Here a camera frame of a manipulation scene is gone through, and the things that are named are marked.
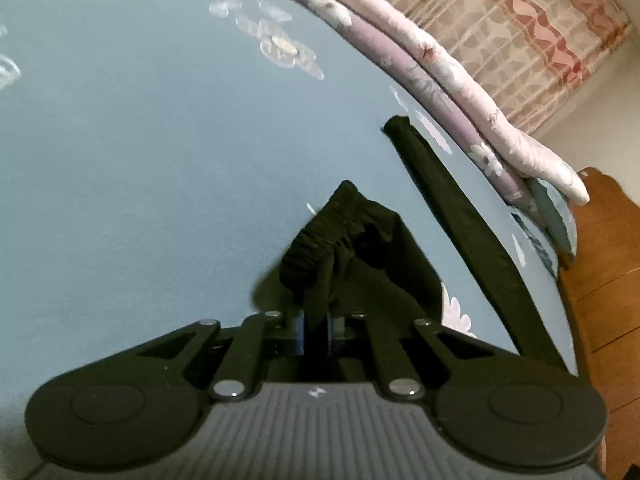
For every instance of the plump blue floral pillow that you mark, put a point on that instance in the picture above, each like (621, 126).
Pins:
(555, 215)

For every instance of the purple floral folded quilt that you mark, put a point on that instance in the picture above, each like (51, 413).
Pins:
(380, 42)

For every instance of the pink floral folded quilt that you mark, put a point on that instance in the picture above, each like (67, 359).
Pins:
(450, 70)

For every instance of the bed with blue floral sheet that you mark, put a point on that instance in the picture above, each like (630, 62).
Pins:
(125, 160)

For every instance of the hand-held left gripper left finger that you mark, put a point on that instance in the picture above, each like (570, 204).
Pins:
(300, 332)

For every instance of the beige patterned curtain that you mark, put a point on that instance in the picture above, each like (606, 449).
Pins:
(500, 20)

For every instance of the flat blue floral pillow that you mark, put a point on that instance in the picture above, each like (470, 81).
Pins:
(537, 247)

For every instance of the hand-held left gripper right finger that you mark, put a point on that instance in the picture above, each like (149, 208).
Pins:
(331, 332)

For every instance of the wooden headboard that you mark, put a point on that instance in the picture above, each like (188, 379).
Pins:
(610, 285)

